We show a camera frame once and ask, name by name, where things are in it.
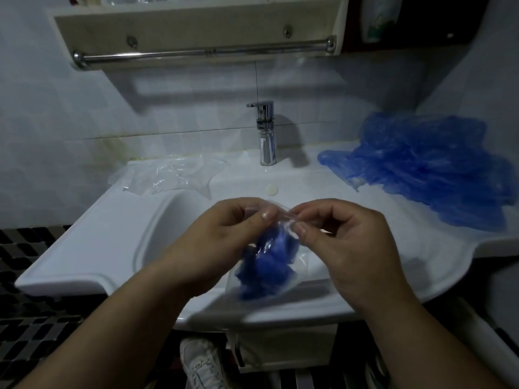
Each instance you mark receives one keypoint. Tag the person's left forearm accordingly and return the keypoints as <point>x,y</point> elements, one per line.
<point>109,340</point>

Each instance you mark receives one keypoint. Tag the person's left thumb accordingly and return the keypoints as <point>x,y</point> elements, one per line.
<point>263,230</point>

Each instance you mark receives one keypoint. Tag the person's right forearm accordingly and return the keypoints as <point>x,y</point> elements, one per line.
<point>421,344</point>

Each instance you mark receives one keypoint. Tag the white sink cabinet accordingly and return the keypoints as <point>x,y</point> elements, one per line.
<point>284,346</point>

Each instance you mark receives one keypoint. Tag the white overflow cap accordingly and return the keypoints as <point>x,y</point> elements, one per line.
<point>271,190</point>

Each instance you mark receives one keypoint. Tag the white hanging bag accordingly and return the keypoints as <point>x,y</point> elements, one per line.
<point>379,16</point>

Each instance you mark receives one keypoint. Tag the folded blue plastic cover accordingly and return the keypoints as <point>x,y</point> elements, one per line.
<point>267,263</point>

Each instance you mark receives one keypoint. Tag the beige wall shelf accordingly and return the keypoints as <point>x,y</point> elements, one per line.
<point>194,28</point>

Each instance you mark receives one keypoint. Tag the white ceramic sink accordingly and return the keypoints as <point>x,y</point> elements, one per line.
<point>121,238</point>

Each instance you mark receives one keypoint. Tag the chrome faucet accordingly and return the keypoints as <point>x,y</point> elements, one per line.
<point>265,133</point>

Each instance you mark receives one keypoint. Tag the clear plastic bag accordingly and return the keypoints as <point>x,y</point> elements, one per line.
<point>269,247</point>

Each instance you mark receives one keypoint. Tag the person's left hand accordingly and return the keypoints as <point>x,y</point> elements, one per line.
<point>211,247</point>

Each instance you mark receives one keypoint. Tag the person's right thumb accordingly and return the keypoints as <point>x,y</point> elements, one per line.
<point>310,238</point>

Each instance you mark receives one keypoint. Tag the empty clear plastic bags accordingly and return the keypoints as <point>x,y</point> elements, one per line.
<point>166,174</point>

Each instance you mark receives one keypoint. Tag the person's right hand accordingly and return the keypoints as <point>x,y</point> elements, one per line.
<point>357,255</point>

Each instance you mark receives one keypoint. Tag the chrome towel bar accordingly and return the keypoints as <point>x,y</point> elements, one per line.
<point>202,51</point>

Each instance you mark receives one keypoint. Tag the white sneaker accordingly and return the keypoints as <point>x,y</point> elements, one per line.
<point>202,366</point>

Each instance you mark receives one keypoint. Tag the pile of blue plastic covers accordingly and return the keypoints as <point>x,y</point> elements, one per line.
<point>429,166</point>

